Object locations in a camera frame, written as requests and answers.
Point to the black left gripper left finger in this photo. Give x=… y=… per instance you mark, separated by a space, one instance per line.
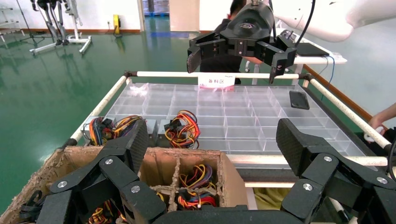
x=92 y=185

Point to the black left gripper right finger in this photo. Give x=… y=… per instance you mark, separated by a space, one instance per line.
x=334 y=185

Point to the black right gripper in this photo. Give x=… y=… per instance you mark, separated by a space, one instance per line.
x=250 y=24

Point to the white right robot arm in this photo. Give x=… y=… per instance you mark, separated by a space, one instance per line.
x=325 y=18

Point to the bare bystander forearm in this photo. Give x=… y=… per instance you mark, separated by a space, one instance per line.
x=388 y=112

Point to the bare bystander hand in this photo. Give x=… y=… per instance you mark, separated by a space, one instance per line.
x=377 y=123

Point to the person in black shirt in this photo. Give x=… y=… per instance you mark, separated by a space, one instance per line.
x=221 y=65

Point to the white label card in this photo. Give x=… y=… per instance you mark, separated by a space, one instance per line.
x=216 y=81

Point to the black pipe corner connector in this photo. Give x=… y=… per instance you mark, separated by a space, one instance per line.
x=130 y=74
x=304 y=77
x=70 y=142

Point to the olive cloth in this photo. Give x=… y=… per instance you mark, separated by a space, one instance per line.
x=272 y=198

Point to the black laptop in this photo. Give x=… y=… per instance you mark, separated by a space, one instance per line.
x=311 y=50

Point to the clear plastic divider tray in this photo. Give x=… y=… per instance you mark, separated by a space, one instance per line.
x=235 y=120

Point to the beige door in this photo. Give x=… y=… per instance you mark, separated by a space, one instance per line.
x=184 y=15

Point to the black smartphone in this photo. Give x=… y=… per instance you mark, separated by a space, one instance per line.
x=299 y=100

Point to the white office table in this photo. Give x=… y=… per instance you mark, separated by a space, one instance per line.
x=318 y=59

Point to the brown cardboard divider box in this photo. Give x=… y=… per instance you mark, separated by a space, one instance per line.
x=233 y=185

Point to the crumpled clear plastic film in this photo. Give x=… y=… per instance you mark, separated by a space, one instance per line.
x=139 y=89

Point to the yellow standing device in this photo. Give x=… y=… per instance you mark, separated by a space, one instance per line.
x=116 y=23

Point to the black humanoid robot legs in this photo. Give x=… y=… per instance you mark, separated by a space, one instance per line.
x=60 y=31

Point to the white metal support stand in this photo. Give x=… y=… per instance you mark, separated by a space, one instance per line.
x=75 y=24

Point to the white cart frame pipe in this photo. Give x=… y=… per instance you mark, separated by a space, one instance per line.
x=346 y=112
x=167 y=74
x=102 y=105
x=263 y=159

